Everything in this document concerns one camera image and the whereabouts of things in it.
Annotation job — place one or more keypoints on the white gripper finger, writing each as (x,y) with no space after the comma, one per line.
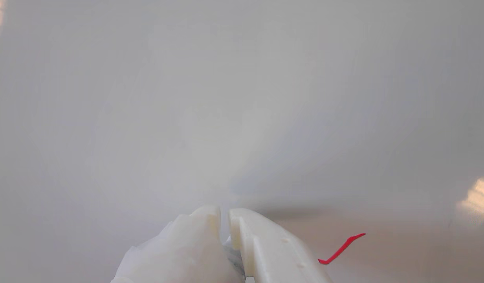
(273,255)
(175,251)

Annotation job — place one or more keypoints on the large white whiteboard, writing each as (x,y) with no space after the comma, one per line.
(147,98)

